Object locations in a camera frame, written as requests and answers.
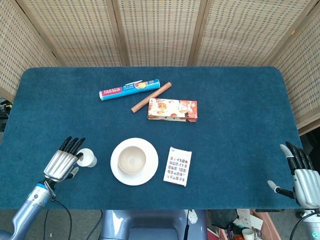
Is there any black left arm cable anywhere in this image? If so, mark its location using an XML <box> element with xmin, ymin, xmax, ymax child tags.
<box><xmin>51</xmin><ymin>196</ymin><xmax>73</xmax><ymax>240</ymax></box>

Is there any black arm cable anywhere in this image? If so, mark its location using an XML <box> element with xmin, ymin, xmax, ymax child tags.
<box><xmin>51</xmin><ymin>196</ymin><xmax>73</xmax><ymax>240</ymax></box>
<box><xmin>289</xmin><ymin>211</ymin><xmax>315</xmax><ymax>240</ymax></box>

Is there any blue felt table cover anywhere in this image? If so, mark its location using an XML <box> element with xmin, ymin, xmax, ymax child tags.
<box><xmin>0</xmin><ymin>66</ymin><xmax>303</xmax><ymax>211</ymax></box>

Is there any black bag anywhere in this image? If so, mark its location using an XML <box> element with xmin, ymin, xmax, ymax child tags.
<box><xmin>208</xmin><ymin>209</ymin><xmax>240</xmax><ymax>230</ymax></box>

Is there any white perforated oval plate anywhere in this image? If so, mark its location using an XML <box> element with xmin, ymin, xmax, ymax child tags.
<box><xmin>187</xmin><ymin>209</ymin><xmax>199</xmax><ymax>225</ymax></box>

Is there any blue-grey robot torso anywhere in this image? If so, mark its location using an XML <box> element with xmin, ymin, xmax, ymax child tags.
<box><xmin>99</xmin><ymin>209</ymin><xmax>208</xmax><ymax>240</ymax></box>

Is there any white round plate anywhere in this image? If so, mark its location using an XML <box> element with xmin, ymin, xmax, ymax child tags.
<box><xmin>110</xmin><ymin>137</ymin><xmax>160</xmax><ymax>186</ymax></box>

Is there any white printed paper cup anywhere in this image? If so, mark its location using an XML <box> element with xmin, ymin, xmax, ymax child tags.
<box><xmin>76</xmin><ymin>148</ymin><xmax>98</xmax><ymax>168</ymax></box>

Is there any woven bamboo folding screen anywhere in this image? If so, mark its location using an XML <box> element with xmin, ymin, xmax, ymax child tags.
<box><xmin>0</xmin><ymin>0</ymin><xmax>320</xmax><ymax>136</ymax></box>

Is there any wooden rolling pin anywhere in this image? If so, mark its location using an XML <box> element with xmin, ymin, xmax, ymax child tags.
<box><xmin>130</xmin><ymin>81</ymin><xmax>173</xmax><ymax>114</ymax></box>

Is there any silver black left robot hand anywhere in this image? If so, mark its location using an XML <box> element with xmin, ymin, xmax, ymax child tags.
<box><xmin>43</xmin><ymin>136</ymin><xmax>87</xmax><ymax>182</ymax></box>

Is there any orange biscuit box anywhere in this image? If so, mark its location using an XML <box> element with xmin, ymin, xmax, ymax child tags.
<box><xmin>147</xmin><ymin>97</ymin><xmax>198</xmax><ymax>124</ymax></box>

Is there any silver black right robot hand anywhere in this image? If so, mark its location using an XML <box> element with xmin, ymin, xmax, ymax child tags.
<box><xmin>267</xmin><ymin>141</ymin><xmax>320</xmax><ymax>208</ymax></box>

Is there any small beige bowl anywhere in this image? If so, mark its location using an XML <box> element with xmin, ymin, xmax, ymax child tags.
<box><xmin>117</xmin><ymin>145</ymin><xmax>147</xmax><ymax>173</ymax></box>

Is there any blue food wrap roll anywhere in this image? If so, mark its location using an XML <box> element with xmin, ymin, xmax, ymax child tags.
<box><xmin>98</xmin><ymin>78</ymin><xmax>161</xmax><ymax>102</ymax></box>

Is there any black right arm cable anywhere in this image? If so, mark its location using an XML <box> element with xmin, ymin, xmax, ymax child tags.
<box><xmin>289</xmin><ymin>211</ymin><xmax>315</xmax><ymax>240</ymax></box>

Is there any white box with picture grid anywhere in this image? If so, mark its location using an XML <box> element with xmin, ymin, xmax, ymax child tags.
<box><xmin>162</xmin><ymin>146</ymin><xmax>193</xmax><ymax>187</ymax></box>

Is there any white paper sheet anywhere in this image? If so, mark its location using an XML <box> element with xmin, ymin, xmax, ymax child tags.
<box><xmin>234</xmin><ymin>209</ymin><xmax>264</xmax><ymax>230</ymax></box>

